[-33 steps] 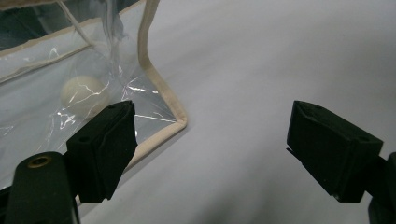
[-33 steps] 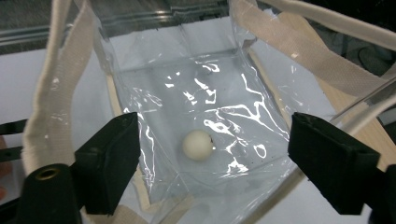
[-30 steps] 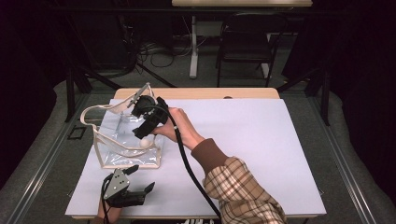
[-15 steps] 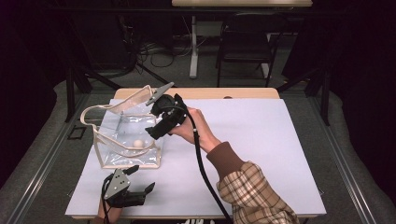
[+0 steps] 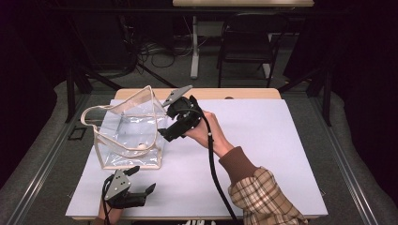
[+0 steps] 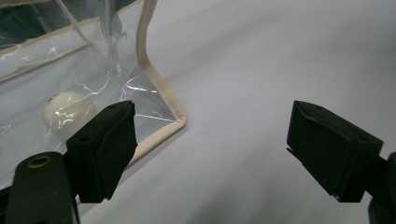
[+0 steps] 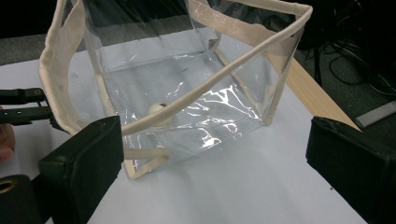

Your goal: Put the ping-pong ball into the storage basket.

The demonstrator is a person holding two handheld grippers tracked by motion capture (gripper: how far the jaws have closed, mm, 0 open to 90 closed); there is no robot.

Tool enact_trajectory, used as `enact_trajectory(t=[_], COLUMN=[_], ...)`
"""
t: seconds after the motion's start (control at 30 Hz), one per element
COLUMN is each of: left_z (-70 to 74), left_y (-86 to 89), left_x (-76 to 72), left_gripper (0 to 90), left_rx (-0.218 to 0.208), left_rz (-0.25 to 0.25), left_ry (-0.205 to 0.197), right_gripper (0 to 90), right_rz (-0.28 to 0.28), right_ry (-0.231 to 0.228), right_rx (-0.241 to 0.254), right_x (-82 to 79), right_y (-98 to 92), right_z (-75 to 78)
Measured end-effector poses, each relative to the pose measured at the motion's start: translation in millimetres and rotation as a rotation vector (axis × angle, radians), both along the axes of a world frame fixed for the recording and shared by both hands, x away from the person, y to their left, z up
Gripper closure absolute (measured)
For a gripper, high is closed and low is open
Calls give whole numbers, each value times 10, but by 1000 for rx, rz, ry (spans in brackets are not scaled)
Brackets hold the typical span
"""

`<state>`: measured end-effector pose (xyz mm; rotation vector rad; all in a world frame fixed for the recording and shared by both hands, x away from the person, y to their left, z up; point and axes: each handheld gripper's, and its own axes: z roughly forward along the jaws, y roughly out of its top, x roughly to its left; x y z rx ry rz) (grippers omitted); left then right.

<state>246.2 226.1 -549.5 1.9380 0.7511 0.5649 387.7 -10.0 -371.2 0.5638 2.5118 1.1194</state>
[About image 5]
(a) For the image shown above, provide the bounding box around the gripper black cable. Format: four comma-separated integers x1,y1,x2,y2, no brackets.
100,174,115,225
179,107,242,225

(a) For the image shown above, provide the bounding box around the person's left hand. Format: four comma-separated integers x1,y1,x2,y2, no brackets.
98,200,124,223

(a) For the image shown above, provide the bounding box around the black chair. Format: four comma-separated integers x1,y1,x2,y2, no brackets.
216,12,289,88

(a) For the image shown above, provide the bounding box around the white desk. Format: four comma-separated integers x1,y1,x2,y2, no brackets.
172,0,314,80

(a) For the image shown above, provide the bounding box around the black square floor frame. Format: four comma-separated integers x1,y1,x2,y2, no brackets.
68,126,87,142

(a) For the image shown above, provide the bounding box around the person's right hand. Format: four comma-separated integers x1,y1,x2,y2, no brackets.
183,111,235,159

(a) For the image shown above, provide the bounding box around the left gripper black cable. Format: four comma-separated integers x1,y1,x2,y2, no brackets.
100,174,115,225

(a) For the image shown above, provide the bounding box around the black metal stand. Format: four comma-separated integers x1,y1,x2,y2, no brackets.
277,67,332,128
64,64,125,124

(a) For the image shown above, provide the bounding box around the bundle of floor cables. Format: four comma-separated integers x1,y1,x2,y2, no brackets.
125,31,195,71

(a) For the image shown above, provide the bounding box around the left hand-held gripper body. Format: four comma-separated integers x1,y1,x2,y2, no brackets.
102,169,148,210

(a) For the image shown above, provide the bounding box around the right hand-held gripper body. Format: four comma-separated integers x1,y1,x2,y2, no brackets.
161,84,204,143

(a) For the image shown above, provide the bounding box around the dark curtain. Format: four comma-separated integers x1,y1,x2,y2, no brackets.
329,0,398,205
0,0,59,190

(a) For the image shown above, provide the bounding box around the white table mat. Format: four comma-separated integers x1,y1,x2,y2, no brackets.
65,98,329,219

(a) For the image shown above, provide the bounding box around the aluminium floor rail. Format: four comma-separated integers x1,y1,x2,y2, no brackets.
309,97,380,225
6,93,92,225

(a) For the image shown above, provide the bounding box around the transparent bag with beige trim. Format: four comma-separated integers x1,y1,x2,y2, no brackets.
80,84,170,171

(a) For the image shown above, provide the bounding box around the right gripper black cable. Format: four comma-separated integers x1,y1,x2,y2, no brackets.
179,107,242,225

